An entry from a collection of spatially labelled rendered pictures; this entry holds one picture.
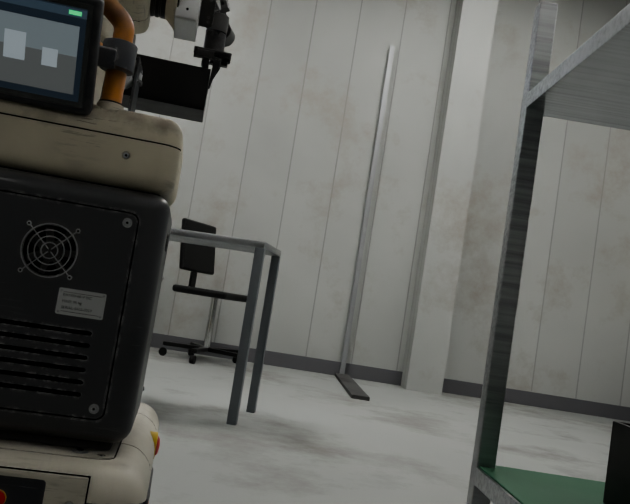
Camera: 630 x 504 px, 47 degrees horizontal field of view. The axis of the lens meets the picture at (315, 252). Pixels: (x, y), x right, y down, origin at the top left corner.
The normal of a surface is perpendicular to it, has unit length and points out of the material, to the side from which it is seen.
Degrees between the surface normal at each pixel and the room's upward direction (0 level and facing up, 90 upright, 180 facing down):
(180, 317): 90
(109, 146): 90
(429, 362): 90
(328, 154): 90
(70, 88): 115
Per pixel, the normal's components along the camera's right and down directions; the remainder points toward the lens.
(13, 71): 0.10, 0.37
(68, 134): 0.18, -0.05
